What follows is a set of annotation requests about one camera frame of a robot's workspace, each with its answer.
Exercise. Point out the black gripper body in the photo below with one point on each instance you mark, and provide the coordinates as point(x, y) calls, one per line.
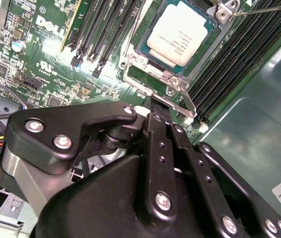
point(93, 203)

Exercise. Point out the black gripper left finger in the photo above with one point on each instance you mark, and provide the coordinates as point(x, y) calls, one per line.
point(56, 129)

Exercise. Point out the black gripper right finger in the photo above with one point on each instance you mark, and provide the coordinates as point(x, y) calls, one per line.
point(198, 171)

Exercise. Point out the metal socket cover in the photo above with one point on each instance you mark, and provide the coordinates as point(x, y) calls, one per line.
point(190, 106)

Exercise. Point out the silver CPU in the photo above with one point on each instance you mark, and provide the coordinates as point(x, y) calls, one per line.
point(180, 32)

